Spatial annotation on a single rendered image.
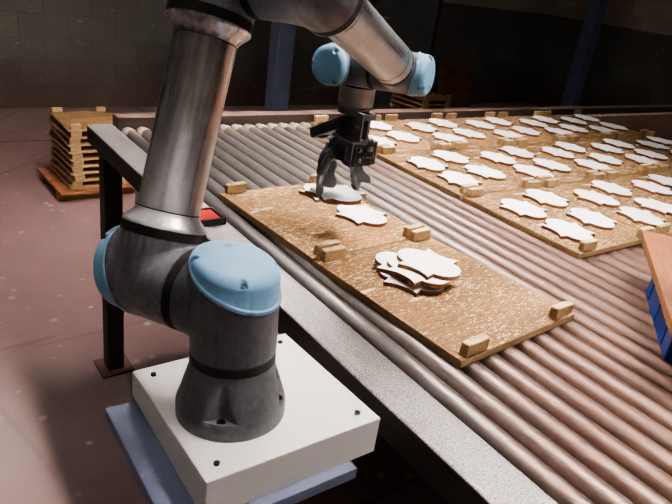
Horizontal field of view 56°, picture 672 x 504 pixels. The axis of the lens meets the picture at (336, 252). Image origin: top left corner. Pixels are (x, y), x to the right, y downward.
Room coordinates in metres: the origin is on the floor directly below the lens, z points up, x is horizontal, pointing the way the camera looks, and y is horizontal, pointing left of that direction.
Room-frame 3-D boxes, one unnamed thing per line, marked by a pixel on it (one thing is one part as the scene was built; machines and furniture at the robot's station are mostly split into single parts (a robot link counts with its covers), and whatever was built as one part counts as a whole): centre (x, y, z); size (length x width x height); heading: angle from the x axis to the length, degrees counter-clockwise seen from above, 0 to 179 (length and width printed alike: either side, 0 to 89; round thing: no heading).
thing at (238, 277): (0.71, 0.13, 1.09); 0.13 x 0.12 x 0.14; 66
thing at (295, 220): (1.47, 0.05, 0.93); 0.41 x 0.35 x 0.02; 41
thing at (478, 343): (0.92, -0.26, 0.95); 0.06 x 0.02 x 0.03; 132
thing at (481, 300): (1.16, -0.23, 0.93); 0.41 x 0.35 x 0.02; 42
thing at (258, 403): (0.71, 0.12, 0.97); 0.15 x 0.15 x 0.10
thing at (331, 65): (1.23, 0.03, 1.34); 0.11 x 0.11 x 0.08; 66
